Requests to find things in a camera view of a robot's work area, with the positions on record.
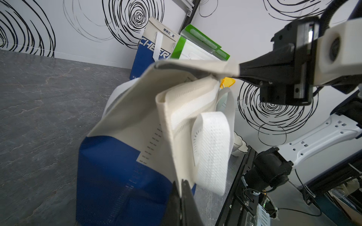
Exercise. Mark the blue beige bag back row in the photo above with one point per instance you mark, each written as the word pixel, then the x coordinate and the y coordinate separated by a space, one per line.
pixel 157 43

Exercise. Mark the blue beige bag row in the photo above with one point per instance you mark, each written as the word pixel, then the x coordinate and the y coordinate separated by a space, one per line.
pixel 159 128
pixel 157 43

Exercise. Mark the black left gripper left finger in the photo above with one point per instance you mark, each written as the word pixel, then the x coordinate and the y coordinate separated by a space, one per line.
pixel 172 215

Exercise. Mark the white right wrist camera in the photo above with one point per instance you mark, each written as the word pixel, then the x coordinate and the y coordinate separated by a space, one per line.
pixel 339 55

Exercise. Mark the white scalloped plate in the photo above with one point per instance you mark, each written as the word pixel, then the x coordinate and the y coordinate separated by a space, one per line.
pixel 239 147

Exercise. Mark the black corner frame post right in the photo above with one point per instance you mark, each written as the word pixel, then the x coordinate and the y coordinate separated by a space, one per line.
pixel 188 20

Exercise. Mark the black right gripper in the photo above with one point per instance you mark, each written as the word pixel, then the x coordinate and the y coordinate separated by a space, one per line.
pixel 286 74

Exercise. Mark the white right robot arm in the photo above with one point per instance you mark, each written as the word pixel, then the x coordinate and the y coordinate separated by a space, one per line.
pixel 274 165

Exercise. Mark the green white bag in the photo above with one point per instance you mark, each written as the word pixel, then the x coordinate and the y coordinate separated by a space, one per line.
pixel 197 37
pixel 186 49

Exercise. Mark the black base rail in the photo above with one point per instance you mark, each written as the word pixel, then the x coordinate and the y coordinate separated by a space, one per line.
pixel 240 207

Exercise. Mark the aluminium wall rail back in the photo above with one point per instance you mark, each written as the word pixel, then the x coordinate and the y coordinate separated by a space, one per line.
pixel 186 5

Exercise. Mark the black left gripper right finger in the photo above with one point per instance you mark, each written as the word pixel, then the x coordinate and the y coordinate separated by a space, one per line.
pixel 190 213

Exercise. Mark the grey slotted cable duct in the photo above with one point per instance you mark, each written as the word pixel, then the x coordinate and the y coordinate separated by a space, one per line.
pixel 262 217

